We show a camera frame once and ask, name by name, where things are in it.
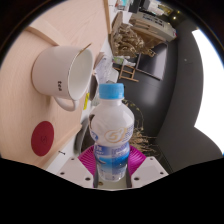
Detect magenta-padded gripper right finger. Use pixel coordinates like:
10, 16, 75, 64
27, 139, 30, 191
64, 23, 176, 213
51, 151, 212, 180
127, 144, 169, 188

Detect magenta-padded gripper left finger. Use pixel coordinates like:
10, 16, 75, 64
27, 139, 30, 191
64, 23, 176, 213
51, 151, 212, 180
56, 144, 100, 188

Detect white drink bottle blue cap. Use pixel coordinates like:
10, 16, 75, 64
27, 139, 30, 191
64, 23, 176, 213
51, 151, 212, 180
88, 83, 135, 183

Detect grey plant pot saucer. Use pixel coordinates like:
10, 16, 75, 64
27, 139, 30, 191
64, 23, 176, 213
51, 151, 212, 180
74, 124, 86, 155

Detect flat round red coaster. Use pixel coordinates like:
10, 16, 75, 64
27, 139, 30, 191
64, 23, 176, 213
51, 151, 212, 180
30, 120, 55, 158

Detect small yellow strip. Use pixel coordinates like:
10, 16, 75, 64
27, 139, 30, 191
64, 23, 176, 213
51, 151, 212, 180
83, 92, 90, 111

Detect light wooden board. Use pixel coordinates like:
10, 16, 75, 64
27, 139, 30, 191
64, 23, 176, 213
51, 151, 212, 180
0, 0, 113, 169

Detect wooden easel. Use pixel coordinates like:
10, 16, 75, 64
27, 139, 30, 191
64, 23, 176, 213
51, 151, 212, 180
118, 63, 140, 83

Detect long ceiling light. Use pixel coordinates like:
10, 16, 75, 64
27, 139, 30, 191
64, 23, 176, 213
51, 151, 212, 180
191, 29, 224, 155

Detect white enamel mug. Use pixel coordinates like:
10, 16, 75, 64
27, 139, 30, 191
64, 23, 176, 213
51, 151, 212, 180
30, 45, 95, 112

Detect printed paper sheets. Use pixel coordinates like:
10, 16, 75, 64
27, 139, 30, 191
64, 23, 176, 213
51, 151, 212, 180
93, 54, 118, 84

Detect small white green bottle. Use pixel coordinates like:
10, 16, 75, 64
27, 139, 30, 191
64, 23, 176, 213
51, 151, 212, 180
113, 55, 133, 66

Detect wooden stirring stick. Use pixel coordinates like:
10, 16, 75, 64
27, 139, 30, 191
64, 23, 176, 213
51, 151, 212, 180
78, 43, 93, 54

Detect golden brown sculpture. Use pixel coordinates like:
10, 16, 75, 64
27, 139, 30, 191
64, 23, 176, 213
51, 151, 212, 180
111, 11, 158, 59

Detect white cabinet with pictures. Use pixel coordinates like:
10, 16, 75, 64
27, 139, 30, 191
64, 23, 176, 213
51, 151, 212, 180
129, 12, 177, 43

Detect black wall screen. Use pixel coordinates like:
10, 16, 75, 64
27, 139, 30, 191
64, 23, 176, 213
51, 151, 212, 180
134, 43, 169, 81

